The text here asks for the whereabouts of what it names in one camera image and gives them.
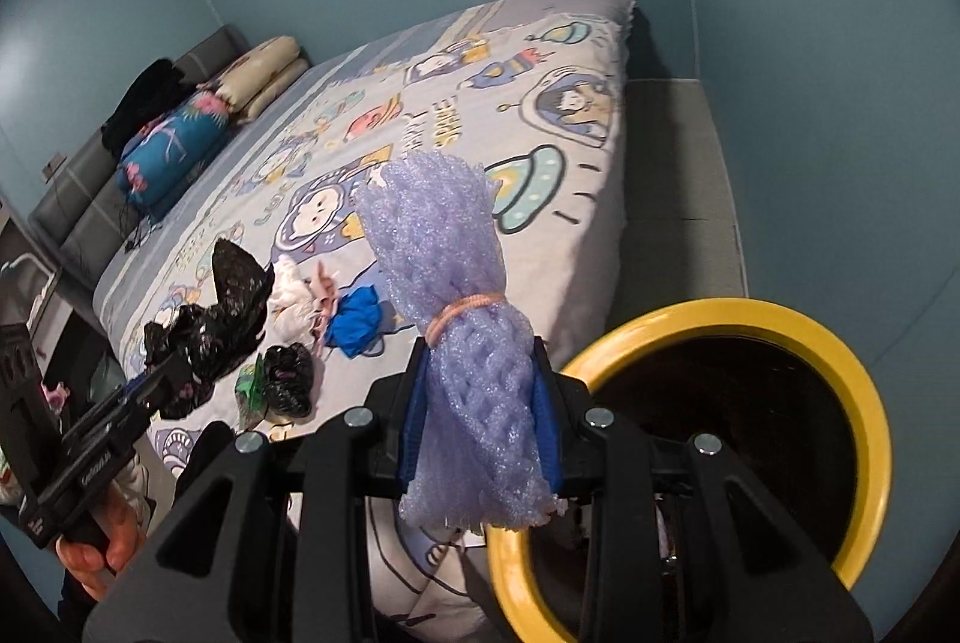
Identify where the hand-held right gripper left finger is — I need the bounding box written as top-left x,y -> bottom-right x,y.
81,335 -> 436,643

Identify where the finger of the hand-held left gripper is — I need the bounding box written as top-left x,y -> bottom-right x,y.
105,354 -> 197,434

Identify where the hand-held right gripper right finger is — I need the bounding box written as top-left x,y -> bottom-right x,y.
529,334 -> 875,643

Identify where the large black plastic bag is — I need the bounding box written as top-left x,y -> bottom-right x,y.
142,238 -> 275,420

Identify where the small knotted black plastic bag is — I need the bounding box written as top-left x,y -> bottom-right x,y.
259,343 -> 314,419

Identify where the banded purple foam net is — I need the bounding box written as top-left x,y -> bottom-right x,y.
352,152 -> 567,531

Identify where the yellow rimmed trash bin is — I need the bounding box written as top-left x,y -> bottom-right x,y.
486,299 -> 893,643

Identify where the person's left hand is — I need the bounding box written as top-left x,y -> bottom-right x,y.
56,485 -> 147,603

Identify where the green wrapper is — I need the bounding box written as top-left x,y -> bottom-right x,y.
234,358 -> 269,423

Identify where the blue cloth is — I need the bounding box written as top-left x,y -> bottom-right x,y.
326,284 -> 385,359

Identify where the white crumpled tissue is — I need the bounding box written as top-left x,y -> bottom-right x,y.
268,257 -> 320,333

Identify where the grey upholstered headboard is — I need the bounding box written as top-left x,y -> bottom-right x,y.
28,24 -> 252,292

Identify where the teal floral folded quilt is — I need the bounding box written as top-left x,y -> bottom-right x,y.
114,88 -> 233,224

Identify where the black clothes pile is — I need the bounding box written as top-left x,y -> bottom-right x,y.
101,58 -> 197,157

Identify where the bed with cartoon sheet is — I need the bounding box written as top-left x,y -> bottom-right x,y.
91,0 -> 638,643

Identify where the beige folded quilt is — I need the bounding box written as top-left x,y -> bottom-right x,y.
216,35 -> 310,123

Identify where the black charger cable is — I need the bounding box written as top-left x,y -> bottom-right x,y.
112,193 -> 162,254

